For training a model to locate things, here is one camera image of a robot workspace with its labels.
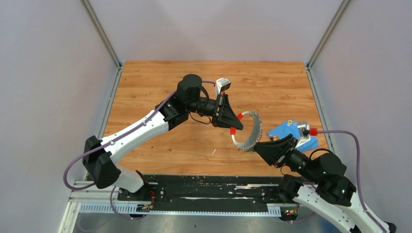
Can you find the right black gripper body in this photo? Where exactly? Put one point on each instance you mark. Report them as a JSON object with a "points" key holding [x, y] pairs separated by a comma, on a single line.
{"points": [[289, 149]]}

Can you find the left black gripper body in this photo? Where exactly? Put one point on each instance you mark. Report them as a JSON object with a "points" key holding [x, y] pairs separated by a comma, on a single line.
{"points": [[219, 102]]}

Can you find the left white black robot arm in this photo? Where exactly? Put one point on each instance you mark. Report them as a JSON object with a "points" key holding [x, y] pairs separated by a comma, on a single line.
{"points": [[103, 155]]}

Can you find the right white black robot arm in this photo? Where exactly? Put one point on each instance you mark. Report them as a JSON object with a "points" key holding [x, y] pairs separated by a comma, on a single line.
{"points": [[322, 187]]}

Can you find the blue patterned pouch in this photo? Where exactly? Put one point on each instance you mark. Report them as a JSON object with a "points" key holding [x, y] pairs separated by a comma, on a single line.
{"points": [[293, 127]]}

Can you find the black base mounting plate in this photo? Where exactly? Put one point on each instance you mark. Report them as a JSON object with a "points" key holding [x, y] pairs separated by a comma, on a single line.
{"points": [[209, 194]]}

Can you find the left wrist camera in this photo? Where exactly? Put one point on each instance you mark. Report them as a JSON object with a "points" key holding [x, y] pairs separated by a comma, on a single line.
{"points": [[221, 85]]}

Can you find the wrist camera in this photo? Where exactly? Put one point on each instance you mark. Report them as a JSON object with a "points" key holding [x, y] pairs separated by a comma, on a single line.
{"points": [[304, 133], [221, 85]]}

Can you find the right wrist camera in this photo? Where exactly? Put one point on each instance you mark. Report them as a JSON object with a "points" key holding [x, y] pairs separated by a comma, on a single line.
{"points": [[304, 133]]}

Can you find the aluminium frame rail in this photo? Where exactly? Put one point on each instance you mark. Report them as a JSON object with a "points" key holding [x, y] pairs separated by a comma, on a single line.
{"points": [[103, 200]]}

